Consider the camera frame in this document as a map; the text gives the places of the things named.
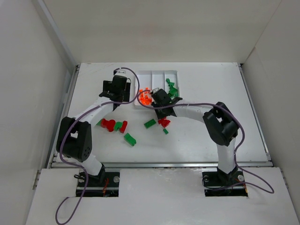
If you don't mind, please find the green 2x3 lego plate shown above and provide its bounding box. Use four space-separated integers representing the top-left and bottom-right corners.
144 119 156 129

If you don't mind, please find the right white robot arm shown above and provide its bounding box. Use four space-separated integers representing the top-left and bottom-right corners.
150 88 238 186

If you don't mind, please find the purple cable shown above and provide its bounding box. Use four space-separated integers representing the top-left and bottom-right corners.
137 91 275 194
55 67 141 225

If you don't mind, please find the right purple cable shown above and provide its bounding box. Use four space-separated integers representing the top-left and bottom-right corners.
137 91 275 194

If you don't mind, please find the aluminium rail front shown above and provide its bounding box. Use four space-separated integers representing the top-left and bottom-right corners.
51 161 274 168

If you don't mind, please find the green arch lego brick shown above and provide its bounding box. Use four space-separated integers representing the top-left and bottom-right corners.
124 133 137 146

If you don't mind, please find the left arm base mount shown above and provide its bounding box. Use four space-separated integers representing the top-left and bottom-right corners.
74 172 120 197

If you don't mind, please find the green red long lego assembly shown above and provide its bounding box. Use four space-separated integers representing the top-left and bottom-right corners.
96 119 128 134

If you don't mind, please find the red round dome lego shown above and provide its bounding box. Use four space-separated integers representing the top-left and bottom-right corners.
160 120 171 128

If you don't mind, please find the orange round lego piece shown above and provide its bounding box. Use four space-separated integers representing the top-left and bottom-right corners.
140 98 152 105

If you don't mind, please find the white three-compartment tray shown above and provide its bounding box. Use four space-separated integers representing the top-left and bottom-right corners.
134 70 180 109

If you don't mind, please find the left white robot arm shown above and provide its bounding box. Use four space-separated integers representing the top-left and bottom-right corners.
56 75 131 185

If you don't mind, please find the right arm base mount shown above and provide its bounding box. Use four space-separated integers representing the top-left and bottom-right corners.
202 170 248 197

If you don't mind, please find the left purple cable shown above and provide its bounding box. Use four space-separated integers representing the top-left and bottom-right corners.
55 67 141 225

